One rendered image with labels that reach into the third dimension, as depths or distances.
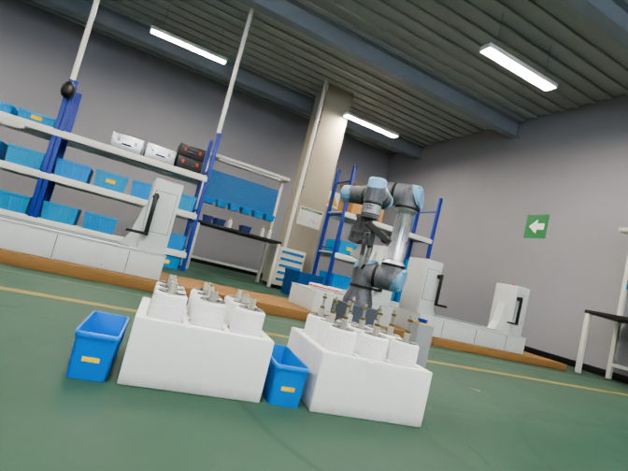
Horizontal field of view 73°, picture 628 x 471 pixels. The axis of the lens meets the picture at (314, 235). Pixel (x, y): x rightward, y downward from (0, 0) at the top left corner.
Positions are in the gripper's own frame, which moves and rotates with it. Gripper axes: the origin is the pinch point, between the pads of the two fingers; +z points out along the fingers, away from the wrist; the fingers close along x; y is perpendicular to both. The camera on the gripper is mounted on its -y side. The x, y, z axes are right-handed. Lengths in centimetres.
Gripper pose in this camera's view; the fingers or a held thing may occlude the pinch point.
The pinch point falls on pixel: (363, 265)
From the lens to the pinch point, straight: 167.8
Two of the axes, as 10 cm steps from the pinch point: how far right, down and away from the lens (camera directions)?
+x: -4.1, -1.8, -8.9
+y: -8.8, -1.8, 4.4
